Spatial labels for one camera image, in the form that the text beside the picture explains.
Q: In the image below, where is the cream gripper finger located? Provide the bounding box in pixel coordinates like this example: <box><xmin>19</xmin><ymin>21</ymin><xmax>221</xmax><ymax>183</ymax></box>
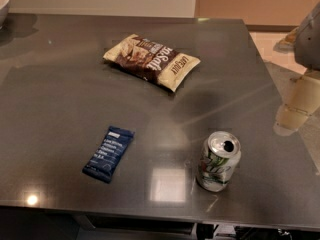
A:
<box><xmin>273</xmin><ymin>104</ymin><xmax>309</xmax><ymax>136</ymax></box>

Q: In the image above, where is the brown and cream chip bag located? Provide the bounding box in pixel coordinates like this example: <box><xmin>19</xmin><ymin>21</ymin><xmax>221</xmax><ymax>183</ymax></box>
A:
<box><xmin>103</xmin><ymin>34</ymin><xmax>200</xmax><ymax>92</ymax></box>

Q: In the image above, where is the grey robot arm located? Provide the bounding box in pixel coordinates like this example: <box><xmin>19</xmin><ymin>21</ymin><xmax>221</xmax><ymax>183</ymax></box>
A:
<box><xmin>273</xmin><ymin>3</ymin><xmax>320</xmax><ymax>136</ymax></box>

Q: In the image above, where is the blue rxbar blueberry bar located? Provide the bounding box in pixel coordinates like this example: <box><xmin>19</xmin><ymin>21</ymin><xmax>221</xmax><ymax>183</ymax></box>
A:
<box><xmin>82</xmin><ymin>126</ymin><xmax>135</xmax><ymax>183</ymax></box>

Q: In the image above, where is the white green soda can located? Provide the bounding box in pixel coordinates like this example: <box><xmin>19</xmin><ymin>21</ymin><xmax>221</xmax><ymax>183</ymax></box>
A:
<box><xmin>196</xmin><ymin>131</ymin><xmax>241</xmax><ymax>192</ymax></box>

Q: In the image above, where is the bowl at table corner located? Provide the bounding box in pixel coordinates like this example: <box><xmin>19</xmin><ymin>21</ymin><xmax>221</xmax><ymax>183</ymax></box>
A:
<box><xmin>0</xmin><ymin>0</ymin><xmax>10</xmax><ymax>29</ymax></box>

